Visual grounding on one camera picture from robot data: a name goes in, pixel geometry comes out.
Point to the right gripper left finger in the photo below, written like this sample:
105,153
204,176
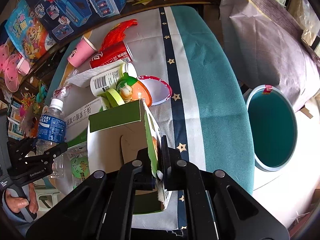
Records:
136,188

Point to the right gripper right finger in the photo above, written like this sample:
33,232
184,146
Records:
179,175

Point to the green cardboard box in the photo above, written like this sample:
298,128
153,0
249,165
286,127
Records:
115,136

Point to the green round snack packet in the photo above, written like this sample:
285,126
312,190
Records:
80,167

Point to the white green medicine box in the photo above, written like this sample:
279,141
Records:
77,122

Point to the red snack wrapper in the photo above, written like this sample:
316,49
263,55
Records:
116,34

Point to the teal trash bin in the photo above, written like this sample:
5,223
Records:
273,125

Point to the left hand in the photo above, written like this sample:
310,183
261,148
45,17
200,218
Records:
17,203

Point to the clear plastic water bottle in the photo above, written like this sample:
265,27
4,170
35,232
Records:
51,128

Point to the teal striped tablecloth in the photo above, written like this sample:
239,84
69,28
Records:
206,118

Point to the white red-rimmed bowl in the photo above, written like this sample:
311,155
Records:
159,90

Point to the crumpled clear plastic bag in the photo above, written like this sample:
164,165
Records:
62,92

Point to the white cylindrical bottle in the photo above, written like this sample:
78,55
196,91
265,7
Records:
108,79

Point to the pink toy fan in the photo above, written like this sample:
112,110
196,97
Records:
13,65

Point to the red cola can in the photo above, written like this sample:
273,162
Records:
118,51

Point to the paw patrol toy bag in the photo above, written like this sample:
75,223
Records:
27,33

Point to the pink paper cup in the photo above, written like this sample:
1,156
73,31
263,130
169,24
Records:
82,51

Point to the purple cloth covered furniture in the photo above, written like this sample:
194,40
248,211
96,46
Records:
263,44

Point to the blue toy box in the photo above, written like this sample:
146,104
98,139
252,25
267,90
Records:
67,18

